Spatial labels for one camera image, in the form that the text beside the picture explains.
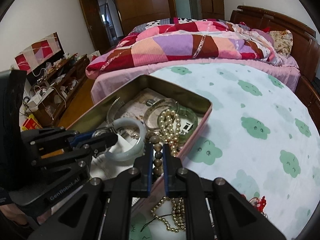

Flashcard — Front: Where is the white jade bangle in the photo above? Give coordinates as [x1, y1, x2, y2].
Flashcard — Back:
[104, 118, 147, 162]

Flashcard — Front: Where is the gold bead necklace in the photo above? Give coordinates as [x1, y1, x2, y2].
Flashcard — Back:
[141, 196, 187, 233]

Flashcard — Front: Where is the wooden television cabinet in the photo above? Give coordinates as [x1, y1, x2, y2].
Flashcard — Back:
[21, 54, 90, 128]

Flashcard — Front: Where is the yellow and red box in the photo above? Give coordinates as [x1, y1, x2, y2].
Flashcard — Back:
[21, 114, 43, 130]

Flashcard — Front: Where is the white pearl necklace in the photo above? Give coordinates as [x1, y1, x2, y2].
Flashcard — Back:
[158, 109, 182, 155]

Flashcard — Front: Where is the floral pillow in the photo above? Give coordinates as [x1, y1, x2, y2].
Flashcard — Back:
[269, 29, 293, 57]

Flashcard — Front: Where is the white plastic box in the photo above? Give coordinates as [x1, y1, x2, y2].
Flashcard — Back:
[27, 94, 44, 109]

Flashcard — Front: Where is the clear patterned bangle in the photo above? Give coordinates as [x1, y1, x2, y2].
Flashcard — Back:
[144, 99, 178, 132]

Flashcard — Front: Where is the pink bed sheet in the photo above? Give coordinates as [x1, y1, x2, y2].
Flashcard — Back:
[90, 56, 300, 105]

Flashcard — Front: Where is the brown wooden bead bracelet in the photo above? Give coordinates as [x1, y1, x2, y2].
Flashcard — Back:
[144, 132, 166, 177]

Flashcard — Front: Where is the silver stretch watch band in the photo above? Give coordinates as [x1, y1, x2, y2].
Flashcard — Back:
[107, 97, 128, 128]

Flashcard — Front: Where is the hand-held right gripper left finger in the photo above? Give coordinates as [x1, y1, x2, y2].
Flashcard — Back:
[26, 143, 154, 240]

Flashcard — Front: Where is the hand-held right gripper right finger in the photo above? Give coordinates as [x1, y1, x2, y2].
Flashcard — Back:
[162, 143, 287, 240]

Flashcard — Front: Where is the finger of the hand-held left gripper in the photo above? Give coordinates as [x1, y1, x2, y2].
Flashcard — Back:
[72, 132, 118, 167]
[66, 129, 100, 147]

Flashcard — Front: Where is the pink metal tin box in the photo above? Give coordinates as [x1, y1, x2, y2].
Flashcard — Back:
[59, 74, 213, 207]

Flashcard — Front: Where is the wooden wardrobe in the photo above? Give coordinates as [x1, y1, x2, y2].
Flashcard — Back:
[76, 0, 225, 53]

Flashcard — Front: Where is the red knot ornament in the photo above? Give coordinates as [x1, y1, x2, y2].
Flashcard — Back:
[250, 196, 267, 214]

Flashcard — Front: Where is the wooden bed headboard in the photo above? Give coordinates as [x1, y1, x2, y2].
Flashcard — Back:
[229, 5, 320, 80]

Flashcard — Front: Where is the cloud printed tablecloth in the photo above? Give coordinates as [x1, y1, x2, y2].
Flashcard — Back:
[127, 62, 320, 240]

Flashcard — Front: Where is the green jade bangle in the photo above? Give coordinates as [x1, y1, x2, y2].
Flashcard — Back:
[157, 106, 199, 140]

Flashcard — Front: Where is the flat television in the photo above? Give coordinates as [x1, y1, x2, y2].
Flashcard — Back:
[14, 32, 62, 82]

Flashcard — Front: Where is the patchwork quilt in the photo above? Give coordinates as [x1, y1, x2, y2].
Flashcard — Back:
[85, 17, 283, 80]

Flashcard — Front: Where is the wooden nightstand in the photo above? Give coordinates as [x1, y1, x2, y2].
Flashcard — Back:
[295, 76, 320, 123]

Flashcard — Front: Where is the person's left hand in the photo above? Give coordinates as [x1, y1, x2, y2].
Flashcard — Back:
[0, 201, 37, 230]

